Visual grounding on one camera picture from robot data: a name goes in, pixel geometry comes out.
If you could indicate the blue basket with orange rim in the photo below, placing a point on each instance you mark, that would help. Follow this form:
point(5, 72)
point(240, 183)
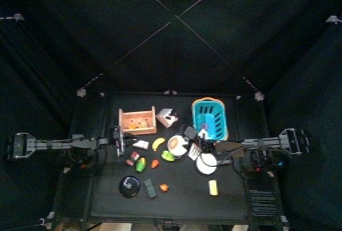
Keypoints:
point(212, 115)

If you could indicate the small orange carrot top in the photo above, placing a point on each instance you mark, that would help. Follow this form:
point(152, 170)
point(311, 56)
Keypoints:
point(165, 187)

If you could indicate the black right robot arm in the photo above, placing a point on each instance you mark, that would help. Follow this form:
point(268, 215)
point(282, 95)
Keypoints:
point(268, 142)

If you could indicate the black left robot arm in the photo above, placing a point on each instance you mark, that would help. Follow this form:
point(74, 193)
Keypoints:
point(54, 144)

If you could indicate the orange toy carrot cone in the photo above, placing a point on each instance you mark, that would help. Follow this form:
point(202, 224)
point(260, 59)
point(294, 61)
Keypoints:
point(154, 163)

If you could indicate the white toy wedge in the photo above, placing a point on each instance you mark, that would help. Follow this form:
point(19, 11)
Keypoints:
point(141, 144)

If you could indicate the orange toy food piece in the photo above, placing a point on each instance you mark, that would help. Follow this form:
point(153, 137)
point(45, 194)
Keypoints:
point(133, 125)

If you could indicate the wooden toy crate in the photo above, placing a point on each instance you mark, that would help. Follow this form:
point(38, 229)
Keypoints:
point(137, 122)

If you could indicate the yellow toy food piece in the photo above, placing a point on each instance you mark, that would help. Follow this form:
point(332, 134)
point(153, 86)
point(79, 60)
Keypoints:
point(144, 124)

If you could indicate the red white toy block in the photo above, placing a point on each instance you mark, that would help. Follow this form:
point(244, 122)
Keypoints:
point(133, 158)

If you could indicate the white round plate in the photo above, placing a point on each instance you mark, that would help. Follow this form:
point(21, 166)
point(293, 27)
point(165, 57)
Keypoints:
point(206, 164)

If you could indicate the yellow toy banana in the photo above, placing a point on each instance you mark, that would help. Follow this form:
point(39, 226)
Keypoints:
point(158, 143)

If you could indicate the green toy lime slice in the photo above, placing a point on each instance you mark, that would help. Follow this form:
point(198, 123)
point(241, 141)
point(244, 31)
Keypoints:
point(168, 156)

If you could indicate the green yellow toy corn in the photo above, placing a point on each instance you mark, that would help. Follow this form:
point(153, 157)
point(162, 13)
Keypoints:
point(141, 165)

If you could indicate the yellow toy block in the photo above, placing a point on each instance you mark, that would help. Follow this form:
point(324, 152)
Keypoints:
point(213, 187)

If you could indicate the black round bowl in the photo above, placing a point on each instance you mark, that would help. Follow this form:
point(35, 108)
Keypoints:
point(130, 186)

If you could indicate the dark green toy block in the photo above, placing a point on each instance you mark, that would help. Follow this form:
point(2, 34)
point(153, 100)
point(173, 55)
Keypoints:
point(150, 188)

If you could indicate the white text label sticker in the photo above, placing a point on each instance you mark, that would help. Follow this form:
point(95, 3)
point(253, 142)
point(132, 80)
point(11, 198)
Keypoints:
point(262, 203)

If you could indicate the grey frame corner bracket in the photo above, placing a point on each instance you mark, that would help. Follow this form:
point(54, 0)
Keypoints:
point(333, 19)
point(170, 92)
point(81, 92)
point(18, 17)
point(258, 96)

